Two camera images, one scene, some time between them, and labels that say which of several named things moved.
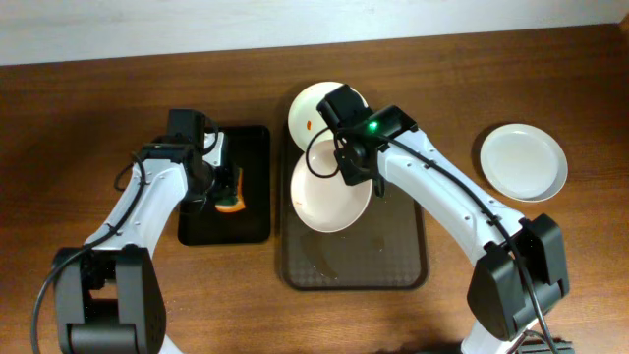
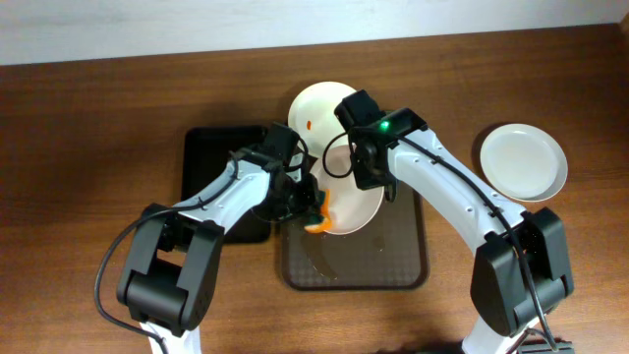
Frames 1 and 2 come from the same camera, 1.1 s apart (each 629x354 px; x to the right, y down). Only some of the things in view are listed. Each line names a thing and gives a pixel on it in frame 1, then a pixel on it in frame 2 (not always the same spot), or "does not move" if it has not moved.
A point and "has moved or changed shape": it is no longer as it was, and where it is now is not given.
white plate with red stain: (321, 199) has moved or changed shape
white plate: (525, 162) does not move
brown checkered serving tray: (385, 249) does not move
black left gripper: (227, 182) -> (305, 198)
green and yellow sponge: (235, 202) has moved or changed shape
